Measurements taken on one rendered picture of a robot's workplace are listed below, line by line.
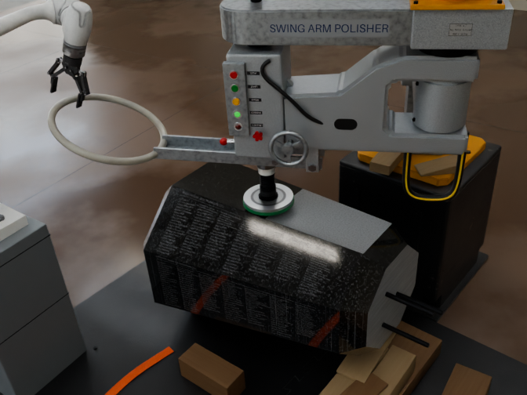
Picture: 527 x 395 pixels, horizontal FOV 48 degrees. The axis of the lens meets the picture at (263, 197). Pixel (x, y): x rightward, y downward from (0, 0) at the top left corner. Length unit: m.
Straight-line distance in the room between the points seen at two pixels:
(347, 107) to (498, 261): 1.78
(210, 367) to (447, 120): 1.49
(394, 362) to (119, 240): 1.95
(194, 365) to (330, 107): 1.35
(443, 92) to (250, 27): 0.69
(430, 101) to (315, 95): 0.40
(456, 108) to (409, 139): 0.19
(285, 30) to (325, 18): 0.14
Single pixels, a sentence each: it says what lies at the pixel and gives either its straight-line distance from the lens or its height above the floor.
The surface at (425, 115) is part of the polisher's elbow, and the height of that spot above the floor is 1.29.
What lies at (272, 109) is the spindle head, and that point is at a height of 1.32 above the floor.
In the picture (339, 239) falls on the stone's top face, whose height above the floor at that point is 0.80.
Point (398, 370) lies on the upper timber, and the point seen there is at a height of 0.21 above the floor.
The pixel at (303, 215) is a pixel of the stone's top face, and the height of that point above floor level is 0.80.
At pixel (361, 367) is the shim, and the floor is 0.22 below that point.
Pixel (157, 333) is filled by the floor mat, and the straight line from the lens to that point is 3.14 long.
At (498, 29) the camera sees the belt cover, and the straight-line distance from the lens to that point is 2.04.
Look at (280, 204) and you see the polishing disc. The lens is 2.43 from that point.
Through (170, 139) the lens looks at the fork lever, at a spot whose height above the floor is 1.09.
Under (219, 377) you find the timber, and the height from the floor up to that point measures 0.13.
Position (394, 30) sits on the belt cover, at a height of 1.60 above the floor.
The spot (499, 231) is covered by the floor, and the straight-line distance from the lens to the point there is 3.87.
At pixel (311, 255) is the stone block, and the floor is 0.75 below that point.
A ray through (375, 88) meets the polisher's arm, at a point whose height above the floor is 1.40.
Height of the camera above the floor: 2.22
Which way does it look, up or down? 33 degrees down
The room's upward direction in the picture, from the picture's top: 4 degrees counter-clockwise
